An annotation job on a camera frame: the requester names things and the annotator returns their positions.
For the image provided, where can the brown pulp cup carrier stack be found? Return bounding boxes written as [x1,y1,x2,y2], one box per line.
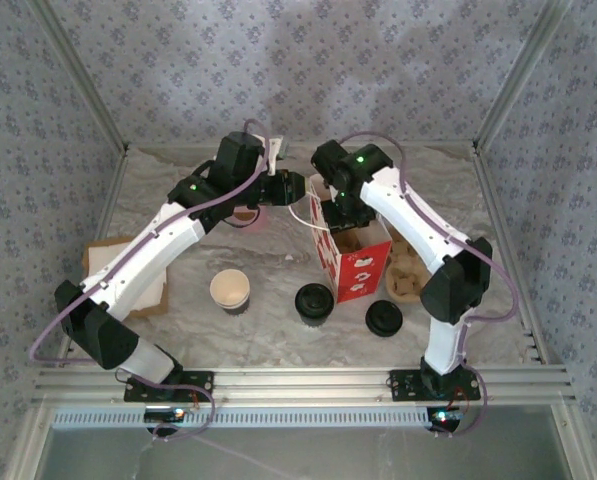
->
[385,238,425,305]

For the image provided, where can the aluminium corner post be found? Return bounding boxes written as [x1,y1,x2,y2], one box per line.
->
[27,0,130,154]
[472,0,577,154]

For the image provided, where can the aluminium table side rail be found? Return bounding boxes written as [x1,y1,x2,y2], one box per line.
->
[472,147,550,366]
[52,147,129,371]

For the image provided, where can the black cup lid stack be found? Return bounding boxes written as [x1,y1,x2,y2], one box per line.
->
[365,298,406,340]

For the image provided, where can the circuit board with LEDs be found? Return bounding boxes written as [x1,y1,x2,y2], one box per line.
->
[427,407,465,432]
[144,407,188,426]

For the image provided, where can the lidded black coffee cup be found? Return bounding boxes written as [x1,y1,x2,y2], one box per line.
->
[295,282,335,320]

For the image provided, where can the grey metal sheet panel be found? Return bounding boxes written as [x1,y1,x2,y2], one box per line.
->
[37,405,577,480]

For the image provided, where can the thin aluminium table edge rail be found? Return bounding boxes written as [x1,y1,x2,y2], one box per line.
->
[125,141,479,151]

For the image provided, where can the red white paper gift bag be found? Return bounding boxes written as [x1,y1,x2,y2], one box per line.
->
[287,174,394,305]

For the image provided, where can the grey slotted cable duct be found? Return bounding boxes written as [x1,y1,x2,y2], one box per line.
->
[52,405,447,430]

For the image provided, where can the pink holder cup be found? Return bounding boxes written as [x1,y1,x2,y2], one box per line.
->
[232,208,270,235]

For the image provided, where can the white paper napkin stack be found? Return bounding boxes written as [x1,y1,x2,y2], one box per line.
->
[86,238,169,314]

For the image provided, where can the wide aluminium mounting rail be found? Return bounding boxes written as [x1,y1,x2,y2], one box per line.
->
[30,366,577,407]

